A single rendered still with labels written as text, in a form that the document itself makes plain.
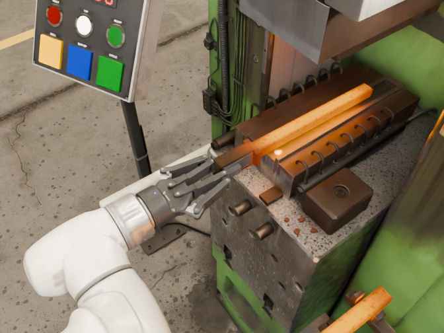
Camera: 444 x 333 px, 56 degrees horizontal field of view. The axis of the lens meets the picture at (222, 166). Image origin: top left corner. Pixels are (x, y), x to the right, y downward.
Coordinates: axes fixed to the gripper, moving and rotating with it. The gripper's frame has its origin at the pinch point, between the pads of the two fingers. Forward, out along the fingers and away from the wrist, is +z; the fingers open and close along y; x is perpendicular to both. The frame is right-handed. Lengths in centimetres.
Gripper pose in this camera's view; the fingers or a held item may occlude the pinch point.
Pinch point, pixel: (234, 160)
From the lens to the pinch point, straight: 82.0
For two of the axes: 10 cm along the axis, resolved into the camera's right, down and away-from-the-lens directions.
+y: 5.9, 6.2, -5.2
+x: -0.1, -6.4, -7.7
